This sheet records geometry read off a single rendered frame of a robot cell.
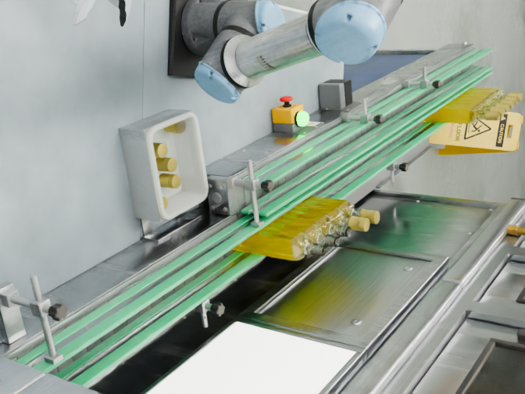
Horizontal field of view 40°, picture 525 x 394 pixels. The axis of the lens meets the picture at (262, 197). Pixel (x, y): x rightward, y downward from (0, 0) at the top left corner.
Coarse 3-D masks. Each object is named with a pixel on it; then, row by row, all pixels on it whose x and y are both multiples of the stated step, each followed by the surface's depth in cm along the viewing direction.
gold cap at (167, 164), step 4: (156, 160) 170; (160, 160) 170; (164, 160) 169; (168, 160) 168; (172, 160) 169; (176, 160) 170; (156, 164) 170; (160, 164) 169; (164, 164) 169; (168, 164) 168; (172, 164) 169; (176, 164) 170; (160, 168) 170; (164, 168) 169; (168, 168) 168; (172, 168) 169; (176, 168) 170
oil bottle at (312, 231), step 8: (272, 224) 179; (280, 224) 178; (288, 224) 178; (296, 224) 177; (304, 224) 176; (312, 224) 176; (304, 232) 173; (312, 232) 173; (320, 232) 175; (312, 240) 173
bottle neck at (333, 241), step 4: (320, 236) 173; (324, 236) 172; (328, 236) 172; (332, 236) 171; (336, 236) 171; (320, 240) 172; (324, 240) 172; (328, 240) 171; (332, 240) 171; (336, 240) 173; (324, 244) 172; (328, 244) 172; (332, 244) 171; (336, 244) 172
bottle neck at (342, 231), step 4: (332, 224) 178; (336, 224) 177; (340, 224) 177; (332, 228) 177; (336, 228) 176; (340, 228) 176; (344, 228) 175; (348, 228) 176; (332, 232) 177; (336, 232) 176; (340, 232) 176; (344, 232) 175; (348, 232) 177; (340, 236) 176; (344, 236) 176; (348, 236) 176
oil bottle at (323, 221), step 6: (294, 210) 186; (282, 216) 183; (288, 216) 183; (294, 216) 182; (300, 216) 182; (306, 216) 181; (312, 216) 181; (318, 216) 180; (324, 216) 180; (306, 222) 179; (312, 222) 178; (318, 222) 177; (324, 222) 177; (330, 222) 178; (324, 228) 177
